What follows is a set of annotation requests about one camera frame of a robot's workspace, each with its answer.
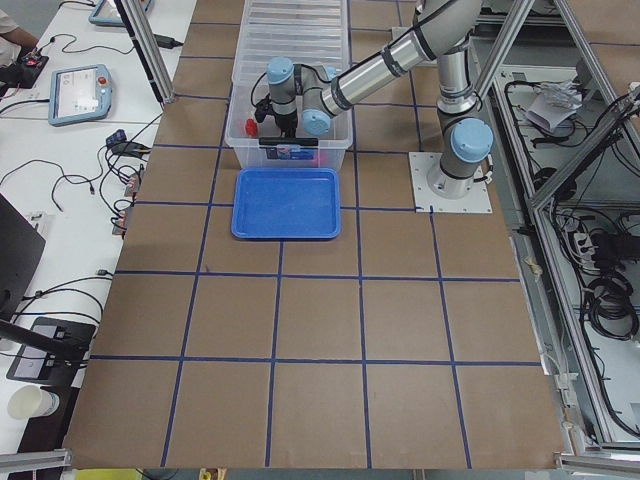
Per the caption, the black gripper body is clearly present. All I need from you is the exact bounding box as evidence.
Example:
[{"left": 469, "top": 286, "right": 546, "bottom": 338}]
[{"left": 254, "top": 97, "right": 298, "bottom": 137}]

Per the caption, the clear plastic box lid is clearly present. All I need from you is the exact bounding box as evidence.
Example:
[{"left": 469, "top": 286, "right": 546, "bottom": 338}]
[{"left": 232, "top": 1, "right": 350, "bottom": 94}]

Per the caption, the red block upright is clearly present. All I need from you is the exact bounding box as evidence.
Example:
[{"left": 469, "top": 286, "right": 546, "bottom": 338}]
[{"left": 244, "top": 118, "right": 259, "bottom": 138}]

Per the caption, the clear plastic storage box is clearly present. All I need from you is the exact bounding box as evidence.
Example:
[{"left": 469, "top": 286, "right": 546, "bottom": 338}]
[{"left": 223, "top": 97, "right": 353, "bottom": 170}]

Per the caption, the blue plastic tray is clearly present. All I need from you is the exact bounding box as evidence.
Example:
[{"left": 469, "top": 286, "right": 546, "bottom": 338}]
[{"left": 231, "top": 168, "right": 342, "bottom": 240}]

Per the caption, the black power adapter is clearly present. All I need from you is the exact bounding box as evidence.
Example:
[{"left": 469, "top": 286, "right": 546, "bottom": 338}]
[{"left": 154, "top": 34, "right": 184, "bottom": 49}]

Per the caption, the teach pendant tablet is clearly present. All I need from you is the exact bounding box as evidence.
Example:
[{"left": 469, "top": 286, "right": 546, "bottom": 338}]
[
  {"left": 88, "top": 0, "right": 124, "bottom": 27},
  {"left": 48, "top": 64, "right": 112, "bottom": 127}
]

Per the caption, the black monitor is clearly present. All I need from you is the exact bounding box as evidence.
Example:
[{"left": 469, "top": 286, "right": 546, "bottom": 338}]
[{"left": 0, "top": 196, "right": 46, "bottom": 321}]

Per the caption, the white power strip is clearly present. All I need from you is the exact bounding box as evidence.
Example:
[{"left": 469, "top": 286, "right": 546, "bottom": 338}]
[{"left": 569, "top": 231, "right": 596, "bottom": 269}]

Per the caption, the white paper cup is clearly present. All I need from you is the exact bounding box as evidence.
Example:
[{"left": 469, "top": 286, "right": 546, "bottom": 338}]
[{"left": 7, "top": 385, "right": 60, "bottom": 420}]

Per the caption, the black box latch handle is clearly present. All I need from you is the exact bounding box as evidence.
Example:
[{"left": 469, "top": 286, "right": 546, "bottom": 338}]
[{"left": 258, "top": 137, "right": 319, "bottom": 148}]

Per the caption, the aluminium frame post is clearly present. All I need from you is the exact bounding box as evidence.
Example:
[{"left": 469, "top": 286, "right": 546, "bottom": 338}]
[{"left": 114, "top": 0, "right": 175, "bottom": 105}]

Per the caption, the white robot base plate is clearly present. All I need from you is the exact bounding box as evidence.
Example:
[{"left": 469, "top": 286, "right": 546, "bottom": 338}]
[{"left": 409, "top": 152, "right": 493, "bottom": 215}]

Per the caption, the aluminium diagonal frame bar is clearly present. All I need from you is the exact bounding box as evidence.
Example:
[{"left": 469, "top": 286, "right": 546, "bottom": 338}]
[{"left": 528, "top": 86, "right": 639, "bottom": 212}]

